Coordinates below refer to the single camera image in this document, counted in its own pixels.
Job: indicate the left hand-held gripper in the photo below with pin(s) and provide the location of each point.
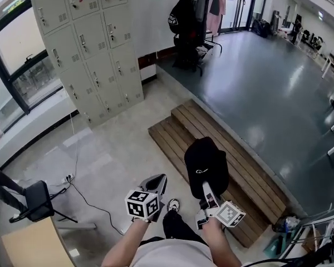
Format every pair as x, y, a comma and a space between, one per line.
139, 204

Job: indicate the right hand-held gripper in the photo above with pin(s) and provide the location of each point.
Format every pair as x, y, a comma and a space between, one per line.
228, 214

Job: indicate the black cap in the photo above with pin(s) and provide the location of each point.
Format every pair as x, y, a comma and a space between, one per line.
203, 160

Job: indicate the black coat rack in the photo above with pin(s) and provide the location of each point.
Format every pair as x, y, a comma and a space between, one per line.
213, 42

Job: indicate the person's right forearm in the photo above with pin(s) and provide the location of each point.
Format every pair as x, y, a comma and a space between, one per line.
222, 243

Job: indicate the person's left forearm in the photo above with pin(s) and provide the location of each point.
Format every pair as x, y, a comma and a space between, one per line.
122, 246

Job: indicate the person's right shoe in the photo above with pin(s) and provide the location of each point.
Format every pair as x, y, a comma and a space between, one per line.
173, 205

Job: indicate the wooden steps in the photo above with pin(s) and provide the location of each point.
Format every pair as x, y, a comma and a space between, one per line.
225, 171

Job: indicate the person's black trousers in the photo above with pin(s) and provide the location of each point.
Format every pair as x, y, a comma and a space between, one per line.
175, 227

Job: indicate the person's white shirt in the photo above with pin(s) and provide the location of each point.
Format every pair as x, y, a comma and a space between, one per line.
172, 254

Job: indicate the black trash bin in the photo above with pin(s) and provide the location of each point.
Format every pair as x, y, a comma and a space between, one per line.
285, 224

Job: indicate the green dustpan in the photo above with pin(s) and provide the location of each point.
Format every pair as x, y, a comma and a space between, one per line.
278, 246

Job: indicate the white power strip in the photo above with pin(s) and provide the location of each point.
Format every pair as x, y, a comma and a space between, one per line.
67, 178

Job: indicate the brown baseboard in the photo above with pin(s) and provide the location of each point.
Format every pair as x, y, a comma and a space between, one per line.
143, 63

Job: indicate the black backpack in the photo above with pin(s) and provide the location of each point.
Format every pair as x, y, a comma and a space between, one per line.
186, 54

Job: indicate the cardboard sheet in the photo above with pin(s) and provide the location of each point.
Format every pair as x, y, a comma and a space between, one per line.
33, 243

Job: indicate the beige metal locker cabinet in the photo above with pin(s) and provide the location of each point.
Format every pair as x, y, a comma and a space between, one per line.
86, 51

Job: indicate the black printed tote bag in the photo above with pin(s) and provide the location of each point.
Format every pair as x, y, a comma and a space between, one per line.
181, 15

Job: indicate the black bag pile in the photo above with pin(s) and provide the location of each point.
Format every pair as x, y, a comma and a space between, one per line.
260, 28

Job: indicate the pink garment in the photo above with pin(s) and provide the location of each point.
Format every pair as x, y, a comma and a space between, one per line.
215, 18

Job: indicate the glass door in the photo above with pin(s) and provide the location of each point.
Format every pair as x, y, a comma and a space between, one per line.
239, 4

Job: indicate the white wall box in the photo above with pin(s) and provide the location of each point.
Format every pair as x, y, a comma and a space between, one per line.
151, 71

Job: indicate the black window frame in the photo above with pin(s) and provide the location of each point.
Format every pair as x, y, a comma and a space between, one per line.
5, 76

